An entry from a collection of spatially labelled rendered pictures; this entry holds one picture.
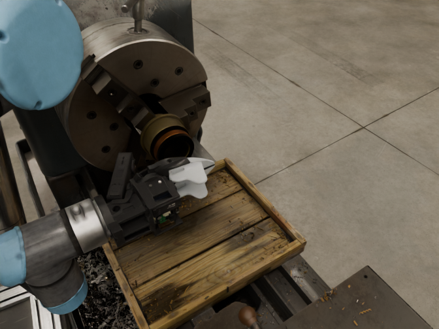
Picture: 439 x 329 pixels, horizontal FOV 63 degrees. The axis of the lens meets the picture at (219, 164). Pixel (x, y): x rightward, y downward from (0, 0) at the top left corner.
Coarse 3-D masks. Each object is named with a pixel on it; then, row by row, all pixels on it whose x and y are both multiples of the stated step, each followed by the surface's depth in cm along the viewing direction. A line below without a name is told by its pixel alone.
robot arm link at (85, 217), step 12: (84, 204) 54; (96, 204) 54; (72, 216) 52; (84, 216) 52; (96, 216) 53; (84, 228) 52; (96, 228) 52; (84, 240) 52; (96, 240) 53; (84, 252) 53
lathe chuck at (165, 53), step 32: (96, 32) 69; (128, 32) 67; (160, 32) 72; (128, 64) 67; (160, 64) 70; (192, 64) 74; (96, 96) 67; (160, 96) 75; (64, 128) 72; (96, 128) 71; (128, 128) 75; (192, 128) 85; (96, 160) 76
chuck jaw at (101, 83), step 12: (84, 72) 65; (96, 72) 64; (108, 72) 66; (96, 84) 64; (108, 84) 62; (120, 84) 65; (108, 96) 64; (120, 96) 65; (132, 96) 65; (120, 108) 65; (132, 108) 66; (144, 108) 66; (132, 120) 67; (144, 120) 66
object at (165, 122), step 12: (156, 120) 67; (168, 120) 67; (180, 120) 70; (144, 132) 67; (156, 132) 65; (168, 132) 65; (180, 132) 65; (144, 144) 68; (156, 144) 65; (168, 144) 64; (180, 144) 70; (192, 144) 67; (156, 156) 66; (168, 156) 69; (180, 156) 69
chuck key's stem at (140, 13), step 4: (140, 0) 64; (136, 4) 65; (140, 4) 65; (132, 8) 66; (136, 8) 65; (140, 8) 65; (132, 12) 66; (136, 12) 65; (140, 12) 66; (132, 16) 66; (136, 16) 66; (140, 16) 66; (136, 20) 67; (140, 20) 67; (136, 24) 67; (140, 24) 67; (136, 28) 68; (140, 28) 68; (136, 32) 68; (140, 32) 68
